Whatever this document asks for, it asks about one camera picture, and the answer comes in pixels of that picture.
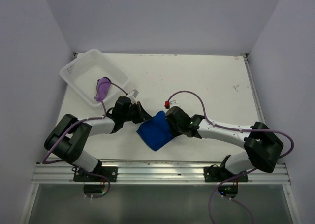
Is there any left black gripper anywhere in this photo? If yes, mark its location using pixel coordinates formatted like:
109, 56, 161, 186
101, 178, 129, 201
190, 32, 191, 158
122, 100, 152, 123

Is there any blue towel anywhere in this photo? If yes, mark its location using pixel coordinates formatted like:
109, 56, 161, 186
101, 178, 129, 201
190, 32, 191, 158
137, 111, 174, 151

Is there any purple towel black trim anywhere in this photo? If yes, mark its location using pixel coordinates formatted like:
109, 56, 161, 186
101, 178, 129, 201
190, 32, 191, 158
94, 77, 112, 102

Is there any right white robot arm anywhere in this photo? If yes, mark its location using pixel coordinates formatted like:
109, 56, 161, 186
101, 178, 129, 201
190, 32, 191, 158
165, 106, 284, 181

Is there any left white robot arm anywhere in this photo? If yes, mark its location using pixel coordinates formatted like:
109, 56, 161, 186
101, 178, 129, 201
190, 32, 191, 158
43, 96, 152, 181

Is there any white plastic basket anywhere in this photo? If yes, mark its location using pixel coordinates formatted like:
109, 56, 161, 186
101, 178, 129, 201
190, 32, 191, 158
59, 49, 131, 108

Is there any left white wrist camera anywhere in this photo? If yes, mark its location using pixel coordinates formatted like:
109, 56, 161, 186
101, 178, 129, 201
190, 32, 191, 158
127, 89, 139, 103

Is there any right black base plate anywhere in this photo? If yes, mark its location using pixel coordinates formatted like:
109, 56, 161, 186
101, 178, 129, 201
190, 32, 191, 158
203, 164, 235, 183

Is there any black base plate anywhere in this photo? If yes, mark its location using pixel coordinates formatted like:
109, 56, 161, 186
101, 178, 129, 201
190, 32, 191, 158
203, 164, 235, 183
71, 166, 118, 182

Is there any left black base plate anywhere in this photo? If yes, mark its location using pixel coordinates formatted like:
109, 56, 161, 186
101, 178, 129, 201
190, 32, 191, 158
71, 166, 118, 182

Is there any right side aluminium rail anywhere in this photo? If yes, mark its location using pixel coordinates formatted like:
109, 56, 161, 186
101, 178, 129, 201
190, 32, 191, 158
241, 53, 266, 123

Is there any aluminium mounting rail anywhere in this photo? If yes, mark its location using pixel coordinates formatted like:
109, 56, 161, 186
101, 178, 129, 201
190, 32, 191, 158
31, 160, 291, 185

